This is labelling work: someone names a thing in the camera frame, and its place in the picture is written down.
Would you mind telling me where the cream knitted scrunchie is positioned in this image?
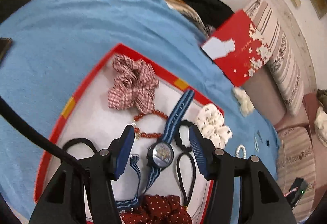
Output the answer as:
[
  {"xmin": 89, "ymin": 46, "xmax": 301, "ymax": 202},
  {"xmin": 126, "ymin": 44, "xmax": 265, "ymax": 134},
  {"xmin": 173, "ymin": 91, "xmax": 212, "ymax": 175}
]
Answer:
[{"xmin": 232, "ymin": 87, "xmax": 255, "ymax": 116}]

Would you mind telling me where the white crumpled cloth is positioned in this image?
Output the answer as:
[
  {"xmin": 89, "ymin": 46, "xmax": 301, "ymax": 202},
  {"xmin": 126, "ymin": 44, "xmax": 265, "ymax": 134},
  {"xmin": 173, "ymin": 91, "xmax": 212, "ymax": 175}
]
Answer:
[{"xmin": 314, "ymin": 107, "xmax": 327, "ymax": 148}]

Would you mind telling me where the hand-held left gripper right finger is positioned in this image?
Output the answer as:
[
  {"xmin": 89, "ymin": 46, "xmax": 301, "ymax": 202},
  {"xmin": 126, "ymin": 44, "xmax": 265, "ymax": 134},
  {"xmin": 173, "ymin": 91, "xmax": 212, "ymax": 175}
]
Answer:
[{"xmin": 188, "ymin": 124, "xmax": 298, "ymax": 224}]

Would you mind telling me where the navy striped strap wristwatch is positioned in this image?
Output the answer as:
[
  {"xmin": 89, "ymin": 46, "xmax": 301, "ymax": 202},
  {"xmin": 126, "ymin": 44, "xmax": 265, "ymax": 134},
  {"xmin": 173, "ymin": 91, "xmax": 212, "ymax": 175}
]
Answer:
[{"xmin": 144, "ymin": 89, "xmax": 195, "ymax": 195}]

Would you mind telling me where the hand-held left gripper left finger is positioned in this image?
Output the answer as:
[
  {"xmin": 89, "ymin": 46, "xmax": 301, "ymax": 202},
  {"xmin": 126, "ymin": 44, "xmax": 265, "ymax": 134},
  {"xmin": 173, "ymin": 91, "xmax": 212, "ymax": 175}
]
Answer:
[{"xmin": 29, "ymin": 125, "xmax": 135, "ymax": 224}]

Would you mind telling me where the long striped floral pillow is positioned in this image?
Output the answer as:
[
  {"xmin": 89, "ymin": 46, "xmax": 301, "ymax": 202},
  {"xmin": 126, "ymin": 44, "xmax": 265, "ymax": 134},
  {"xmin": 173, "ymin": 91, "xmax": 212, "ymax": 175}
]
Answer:
[{"xmin": 243, "ymin": 0, "xmax": 306, "ymax": 116}]

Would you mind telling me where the red bead bracelet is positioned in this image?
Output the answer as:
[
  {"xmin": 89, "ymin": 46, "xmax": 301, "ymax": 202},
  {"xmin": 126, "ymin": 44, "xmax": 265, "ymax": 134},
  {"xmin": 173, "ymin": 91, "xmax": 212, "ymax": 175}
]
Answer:
[{"xmin": 133, "ymin": 110, "xmax": 169, "ymax": 140}]

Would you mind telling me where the white cherry print scrunchie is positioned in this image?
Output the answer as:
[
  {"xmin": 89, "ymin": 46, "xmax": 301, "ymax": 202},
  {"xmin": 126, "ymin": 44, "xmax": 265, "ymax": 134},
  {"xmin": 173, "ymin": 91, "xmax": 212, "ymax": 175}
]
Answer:
[{"xmin": 193, "ymin": 103, "xmax": 233, "ymax": 149}]

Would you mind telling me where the olive green cloth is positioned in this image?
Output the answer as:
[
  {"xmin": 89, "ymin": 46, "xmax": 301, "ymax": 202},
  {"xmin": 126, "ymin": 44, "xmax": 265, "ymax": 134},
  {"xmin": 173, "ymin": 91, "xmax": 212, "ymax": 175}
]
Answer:
[{"xmin": 317, "ymin": 89, "xmax": 327, "ymax": 112}]

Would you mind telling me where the red polka dot scrunchie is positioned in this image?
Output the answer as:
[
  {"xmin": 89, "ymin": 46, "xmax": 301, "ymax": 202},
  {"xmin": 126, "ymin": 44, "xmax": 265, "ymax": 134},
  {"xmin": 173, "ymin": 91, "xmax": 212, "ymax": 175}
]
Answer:
[{"xmin": 120, "ymin": 195, "xmax": 192, "ymax": 224}]

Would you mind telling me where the white pearl bracelet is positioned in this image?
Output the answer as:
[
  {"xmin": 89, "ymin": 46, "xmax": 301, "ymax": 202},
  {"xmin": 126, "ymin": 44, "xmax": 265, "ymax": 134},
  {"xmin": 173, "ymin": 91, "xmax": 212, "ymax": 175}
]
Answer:
[{"xmin": 235, "ymin": 145, "xmax": 247, "ymax": 158}]

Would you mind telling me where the navy striped hair band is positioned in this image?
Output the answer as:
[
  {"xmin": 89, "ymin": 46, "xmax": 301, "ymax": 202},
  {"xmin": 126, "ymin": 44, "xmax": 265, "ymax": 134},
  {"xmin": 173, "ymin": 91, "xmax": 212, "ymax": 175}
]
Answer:
[{"xmin": 115, "ymin": 154, "xmax": 142, "ymax": 213}]

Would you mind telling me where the black cable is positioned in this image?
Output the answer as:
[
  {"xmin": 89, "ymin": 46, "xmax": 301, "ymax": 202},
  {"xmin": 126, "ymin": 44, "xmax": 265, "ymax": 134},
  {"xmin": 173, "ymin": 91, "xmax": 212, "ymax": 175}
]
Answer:
[{"xmin": 0, "ymin": 95, "xmax": 90, "ymax": 178}]

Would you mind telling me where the thin black hair tie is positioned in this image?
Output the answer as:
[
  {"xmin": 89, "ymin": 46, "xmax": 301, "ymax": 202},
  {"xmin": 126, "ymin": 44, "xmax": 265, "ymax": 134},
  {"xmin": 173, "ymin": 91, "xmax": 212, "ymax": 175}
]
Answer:
[{"xmin": 176, "ymin": 152, "xmax": 197, "ymax": 208}]

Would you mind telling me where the red plaid scrunchie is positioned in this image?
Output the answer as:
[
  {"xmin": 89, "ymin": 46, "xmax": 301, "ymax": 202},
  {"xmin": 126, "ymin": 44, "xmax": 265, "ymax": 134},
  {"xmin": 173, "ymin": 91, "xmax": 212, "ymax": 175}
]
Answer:
[{"xmin": 107, "ymin": 54, "xmax": 159, "ymax": 114}]

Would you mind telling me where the pink sofa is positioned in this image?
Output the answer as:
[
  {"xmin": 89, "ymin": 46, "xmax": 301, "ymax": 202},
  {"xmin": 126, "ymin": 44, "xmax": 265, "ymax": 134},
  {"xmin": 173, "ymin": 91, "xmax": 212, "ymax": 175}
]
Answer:
[{"xmin": 240, "ymin": 68, "xmax": 327, "ymax": 214}]

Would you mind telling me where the red box tray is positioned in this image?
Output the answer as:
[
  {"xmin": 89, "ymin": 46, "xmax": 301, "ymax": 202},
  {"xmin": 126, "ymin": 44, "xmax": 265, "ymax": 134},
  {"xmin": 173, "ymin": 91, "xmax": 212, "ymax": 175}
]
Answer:
[{"xmin": 33, "ymin": 43, "xmax": 225, "ymax": 224}]

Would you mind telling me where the red floral gift box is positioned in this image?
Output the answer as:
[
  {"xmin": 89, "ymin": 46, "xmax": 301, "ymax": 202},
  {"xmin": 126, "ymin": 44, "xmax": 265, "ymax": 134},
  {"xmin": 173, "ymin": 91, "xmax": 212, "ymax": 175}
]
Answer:
[{"xmin": 200, "ymin": 9, "xmax": 272, "ymax": 87}]

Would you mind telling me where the dark flat object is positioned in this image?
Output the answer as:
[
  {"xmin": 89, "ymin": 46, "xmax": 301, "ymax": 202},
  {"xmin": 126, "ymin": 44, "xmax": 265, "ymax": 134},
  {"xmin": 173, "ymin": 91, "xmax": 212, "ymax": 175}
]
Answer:
[{"xmin": 0, "ymin": 38, "xmax": 13, "ymax": 64}]

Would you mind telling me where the black braided hair tie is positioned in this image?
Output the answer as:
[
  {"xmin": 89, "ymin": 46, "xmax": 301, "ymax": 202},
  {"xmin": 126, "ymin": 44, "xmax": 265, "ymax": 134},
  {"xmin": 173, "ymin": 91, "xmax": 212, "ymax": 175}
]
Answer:
[{"xmin": 175, "ymin": 120, "xmax": 196, "ymax": 152}]

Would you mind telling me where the blue blanket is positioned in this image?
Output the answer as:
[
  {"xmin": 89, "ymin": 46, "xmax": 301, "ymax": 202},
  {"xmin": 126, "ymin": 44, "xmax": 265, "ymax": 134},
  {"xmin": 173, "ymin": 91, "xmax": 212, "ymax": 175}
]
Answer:
[{"xmin": 0, "ymin": 0, "xmax": 281, "ymax": 224}]

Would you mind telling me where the black elastic hair loop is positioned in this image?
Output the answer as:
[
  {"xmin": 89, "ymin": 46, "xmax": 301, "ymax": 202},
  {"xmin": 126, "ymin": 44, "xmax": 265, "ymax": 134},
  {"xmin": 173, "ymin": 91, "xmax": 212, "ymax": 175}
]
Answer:
[{"xmin": 62, "ymin": 138, "xmax": 97, "ymax": 155}]

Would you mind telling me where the square striped floral pillow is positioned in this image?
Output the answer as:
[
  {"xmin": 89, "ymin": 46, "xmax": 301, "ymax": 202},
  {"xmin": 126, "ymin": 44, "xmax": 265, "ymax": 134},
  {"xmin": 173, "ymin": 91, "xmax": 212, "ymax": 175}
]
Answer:
[{"xmin": 276, "ymin": 124, "xmax": 317, "ymax": 217}]

